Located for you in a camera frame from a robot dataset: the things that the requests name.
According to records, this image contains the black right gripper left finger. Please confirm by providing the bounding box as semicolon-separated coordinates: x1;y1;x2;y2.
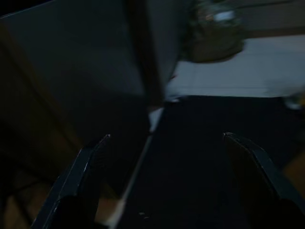
30;134;112;229

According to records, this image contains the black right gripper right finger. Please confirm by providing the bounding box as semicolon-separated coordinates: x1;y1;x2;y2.
223;132;305;229

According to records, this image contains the dark blue carpet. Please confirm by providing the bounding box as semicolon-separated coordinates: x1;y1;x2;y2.
112;94;305;229

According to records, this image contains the long white tape strip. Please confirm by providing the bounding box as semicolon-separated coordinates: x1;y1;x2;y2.
104;106;165;229

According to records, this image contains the grey metal cabinet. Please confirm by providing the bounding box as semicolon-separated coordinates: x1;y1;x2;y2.
0;0;184;113

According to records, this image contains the green plastic bag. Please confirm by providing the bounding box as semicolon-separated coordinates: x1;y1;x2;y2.
183;0;246;64

